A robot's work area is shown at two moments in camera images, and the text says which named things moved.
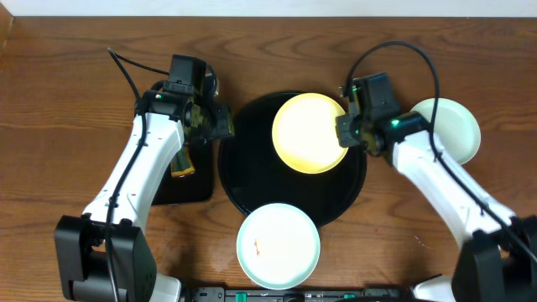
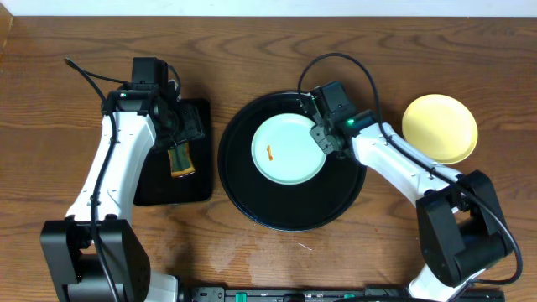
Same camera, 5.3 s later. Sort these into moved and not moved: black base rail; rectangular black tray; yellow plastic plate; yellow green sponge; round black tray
Moved: yellow plastic plate
Not moved: yellow green sponge; black base rail; round black tray; rectangular black tray
